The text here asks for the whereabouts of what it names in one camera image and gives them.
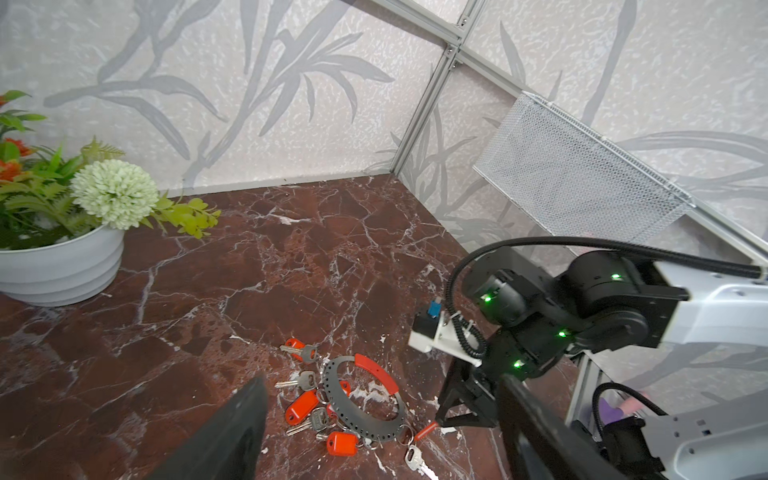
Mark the purple pink spatula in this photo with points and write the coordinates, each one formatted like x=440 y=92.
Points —
x=620 y=409

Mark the red tag far left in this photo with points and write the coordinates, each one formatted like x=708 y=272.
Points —
x=305 y=353

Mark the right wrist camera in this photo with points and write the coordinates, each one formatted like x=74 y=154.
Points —
x=433 y=331

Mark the white wire mesh basket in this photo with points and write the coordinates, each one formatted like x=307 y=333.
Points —
x=573 y=181

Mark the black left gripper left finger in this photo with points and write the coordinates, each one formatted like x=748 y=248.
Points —
x=228 y=445

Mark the red tag silver key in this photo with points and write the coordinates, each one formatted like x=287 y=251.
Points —
x=414 y=457

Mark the silver key on ring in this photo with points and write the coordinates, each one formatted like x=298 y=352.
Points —
x=306 y=381

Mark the aluminium frame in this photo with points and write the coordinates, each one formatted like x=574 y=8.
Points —
x=465 y=100

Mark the white flower pot plant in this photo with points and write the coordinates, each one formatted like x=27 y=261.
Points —
x=63 y=220

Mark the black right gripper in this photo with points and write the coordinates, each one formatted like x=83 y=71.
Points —
x=467 y=398

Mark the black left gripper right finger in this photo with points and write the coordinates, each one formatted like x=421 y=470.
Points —
x=538 y=444

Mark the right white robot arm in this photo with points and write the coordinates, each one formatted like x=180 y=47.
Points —
x=505 y=320

